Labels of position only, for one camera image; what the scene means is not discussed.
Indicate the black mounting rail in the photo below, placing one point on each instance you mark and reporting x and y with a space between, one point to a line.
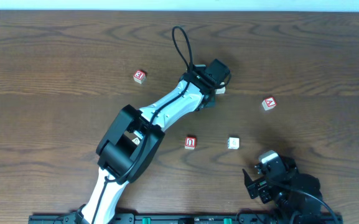
240 218

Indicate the red letter A block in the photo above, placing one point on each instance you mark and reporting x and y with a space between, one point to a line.
269 103

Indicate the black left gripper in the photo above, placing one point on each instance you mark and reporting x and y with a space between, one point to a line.
211 101

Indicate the white block with round drawing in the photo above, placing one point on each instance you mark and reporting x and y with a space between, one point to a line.
222 90

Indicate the red number 3 block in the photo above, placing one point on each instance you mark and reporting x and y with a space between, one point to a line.
139 76

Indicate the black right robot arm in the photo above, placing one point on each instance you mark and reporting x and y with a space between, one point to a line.
297 196

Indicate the red letter U block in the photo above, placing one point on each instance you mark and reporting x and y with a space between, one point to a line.
190 143

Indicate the white block with animal drawing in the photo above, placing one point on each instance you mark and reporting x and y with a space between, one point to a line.
136 141

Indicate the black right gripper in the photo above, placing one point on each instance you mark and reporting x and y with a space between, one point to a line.
257 187

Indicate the white block with red side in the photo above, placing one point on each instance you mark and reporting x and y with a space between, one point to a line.
233 143

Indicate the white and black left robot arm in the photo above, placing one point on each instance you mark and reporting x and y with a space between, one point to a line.
130 143

